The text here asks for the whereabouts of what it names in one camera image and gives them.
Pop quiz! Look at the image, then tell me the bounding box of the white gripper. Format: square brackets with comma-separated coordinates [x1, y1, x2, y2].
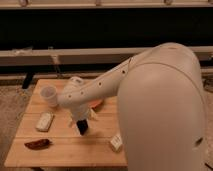
[68, 104, 98, 128]

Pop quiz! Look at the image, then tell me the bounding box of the black eraser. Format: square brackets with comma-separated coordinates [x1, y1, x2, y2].
[77, 120, 88, 135]

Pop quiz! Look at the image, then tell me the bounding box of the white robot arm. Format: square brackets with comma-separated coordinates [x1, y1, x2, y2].
[59, 43, 207, 171]

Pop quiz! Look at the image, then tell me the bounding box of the orange bowl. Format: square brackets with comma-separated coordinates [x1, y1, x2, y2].
[89, 99, 103, 108]

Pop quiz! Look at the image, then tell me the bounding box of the white rectangular packet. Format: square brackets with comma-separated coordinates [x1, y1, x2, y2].
[36, 113, 54, 132]

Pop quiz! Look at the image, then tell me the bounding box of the clear plastic cup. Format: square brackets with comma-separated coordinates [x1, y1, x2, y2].
[40, 85, 58, 107]

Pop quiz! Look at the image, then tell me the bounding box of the white plastic bottle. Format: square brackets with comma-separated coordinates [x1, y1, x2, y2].
[110, 134, 123, 152]

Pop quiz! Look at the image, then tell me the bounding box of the wooden table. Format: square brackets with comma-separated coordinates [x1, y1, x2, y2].
[4, 79, 126, 167]

